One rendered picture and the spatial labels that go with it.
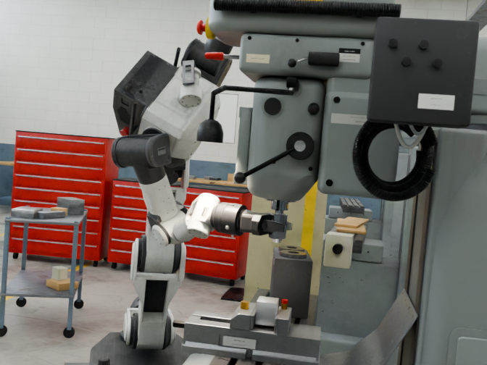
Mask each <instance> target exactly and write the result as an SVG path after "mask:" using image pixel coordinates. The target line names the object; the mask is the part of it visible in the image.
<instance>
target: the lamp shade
mask: <svg viewBox="0 0 487 365"><path fill-rule="evenodd" d="M223 134H224V133H223V129H222V125H221V124H220V123H219V122H218V121H217V120H214V119H206V120H204V121H203V122H201V123H200V125H199V128H198V130H197V136H196V141H202V142H211V143H223Z"/></svg>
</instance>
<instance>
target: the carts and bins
mask: <svg viewBox="0 0 487 365"><path fill-rule="evenodd" d="M84 204H85V200H83V199H79V198H73V197H57V207H52V208H39V207H30V206H21V207H17V208H14V209H12V213H11V216H9V217H5V219H4V221H5V228H4V251H3V263H2V275H1V292H0V296H1V298H0V337H3V336H4V335H5V334H6V333H7V327H6V326H5V325H4V315H5V303H6V296H17V297H19V298H18V299H17V300H16V304H17V306H19V307H23V306H24V305H25V304H26V303H27V300H26V299H25V298H24V297H38V298H69V306H68V317H67V327H65V329H64V331H63V335H64V336H65V337H66V338H71V337H73V336H74V334H75V329H74V328H73V327H72V312H73V301H74V297H75V294H76V292H77V291H78V298H77V300H75V302H74V307H75V308H77V309H81V308H82V307H83V304H84V302H83V300H82V299H81V293H82V282H83V262H84V251H85V240H86V220H87V213H88V211H87V209H84ZM82 221H83V225H82V235H81V247H80V267H79V272H76V271H75V270H76V258H77V247H78V227H79V225H80V223H81V222H82ZM10 222H21V223H24V233H23V244H22V266H21V270H20V271H19V272H18V273H17V275H16V276H15V277H14V278H13V279H12V280H11V282H10V283H9V284H8V285H7V269H8V257H9V234H10ZM28 223H34V224H47V225H72V226H74V232H73V242H72V263H71V271H68V268H67V267H63V266H57V267H52V270H36V269H25V268H26V257H27V245H28Z"/></svg>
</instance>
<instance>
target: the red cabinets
mask: <svg viewBox="0 0 487 365"><path fill-rule="evenodd" d="M15 131H16V139H15V151H14V174H13V186H12V209H14V208H17V207H21V206H30V207H39V208H52V207H57V197H73V198H79V199H83V200H85V204H84V209H87V211H88V213H87V220H86V240H85V251H84V260H92V261H93V266H94V267H97V265H98V261H100V260H102V259H104V261H108V262H112V268H113V269H116V267H117V263H120V264H130V265H131V256H132V247H133V243H134V242H135V240H136V238H140V239H141V235H145V234H146V218H147V216H146V215H147V207H146V204H145V201H144V199H143V193H142V190H141V186H140V185H139V182H138V179H137V178H120V179H118V171H119V167H117V166H116V165H115V164H114V162H113V161H112V155H111V149H112V144H113V142H114V140H115V139H116V138H103V137H93V136H84V135H68V134H59V133H41V132H32V131H23V130H15ZM202 193H210V194H212V195H214V196H217V197H218V198H219V200H220V203H221V202H226V203H232V204H241V205H245V206H246V208H247V209H248V210H250V211H251V203H252V194H251V193H250V192H249V190H246V189H238V188H225V187H217V186H211V185H189V184H188V187H187V188H186V200H185V202H184V204H183V205H184V206H185V207H186V208H187V209H190V208H191V204H192V202H193V201H194V200H195V199H196V198H197V197H198V196H200V195H201V194H202ZM12 209H11V213H12ZM73 232H74V226H72V225H47V224H34V223H28V245H27V254H33V255H41V256H55V257H62V258H70V259H71V258H72V242H73ZM23 233H24V223H21V222H10V234H9V252H11V253H13V259H17V258H18V255H19V253H22V244H23ZM184 245H185V246H186V266H185V272H186V273H191V274H200V275H205V276H210V277H219V278H224V279H229V280H230V286H234V282H235V280H237V279H238V278H241V280H244V278H245V274H246V264H247V255H248V246H249V232H245V233H244V234H243V235H241V236H237V235H234V236H233V237H231V235H229V234H225V233H220V232H217V231H216V230H214V231H213V232H212V231H210V233H209V237H208V238H206V239H201V238H197V237H194V238H193V239H191V240H190V241H188V242H184Z"/></svg>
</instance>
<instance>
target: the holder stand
mask: <svg viewBox="0 0 487 365"><path fill-rule="evenodd" d="M312 265H313V262H312V259H311V257H310V255H309V253H308V251H307V250H305V248H302V247H298V246H279V248H276V247H274V249H273V258H272V274H271V283H270V297H271V298H279V303H278V308H279V306H281V304H282V299H288V307H291V308H292V312H291V318H300V319H307V318H308V313H309V297H310V288H311V280H312Z"/></svg>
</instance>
